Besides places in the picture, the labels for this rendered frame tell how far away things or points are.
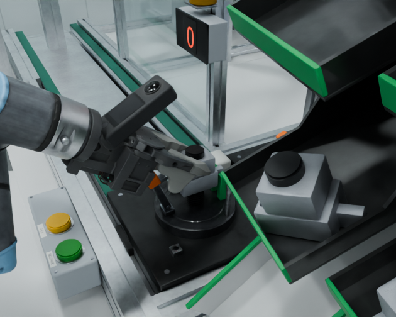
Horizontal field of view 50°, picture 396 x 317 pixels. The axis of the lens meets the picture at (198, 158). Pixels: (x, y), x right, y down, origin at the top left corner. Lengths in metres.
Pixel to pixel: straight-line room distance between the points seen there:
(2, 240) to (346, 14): 0.45
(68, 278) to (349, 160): 0.46
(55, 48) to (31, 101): 1.14
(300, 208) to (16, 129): 0.32
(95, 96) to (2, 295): 0.64
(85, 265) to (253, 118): 0.72
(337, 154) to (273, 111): 0.87
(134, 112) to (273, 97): 0.85
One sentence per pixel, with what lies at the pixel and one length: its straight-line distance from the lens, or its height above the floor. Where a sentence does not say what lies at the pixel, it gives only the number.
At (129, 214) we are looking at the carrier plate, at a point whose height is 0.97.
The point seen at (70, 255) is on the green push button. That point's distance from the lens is 0.69.
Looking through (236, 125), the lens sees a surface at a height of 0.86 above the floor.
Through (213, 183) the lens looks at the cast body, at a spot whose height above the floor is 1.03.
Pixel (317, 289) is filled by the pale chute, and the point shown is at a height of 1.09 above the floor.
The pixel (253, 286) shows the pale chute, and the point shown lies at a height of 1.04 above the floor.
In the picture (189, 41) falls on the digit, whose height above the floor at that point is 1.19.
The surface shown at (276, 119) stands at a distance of 1.24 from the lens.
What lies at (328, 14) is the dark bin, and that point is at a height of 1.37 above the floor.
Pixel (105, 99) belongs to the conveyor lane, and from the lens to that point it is 1.23.
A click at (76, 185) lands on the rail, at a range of 0.84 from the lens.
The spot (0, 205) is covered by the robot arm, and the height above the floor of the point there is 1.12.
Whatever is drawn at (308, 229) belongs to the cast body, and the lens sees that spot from 0.35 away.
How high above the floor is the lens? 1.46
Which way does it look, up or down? 35 degrees down
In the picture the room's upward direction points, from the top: straight up
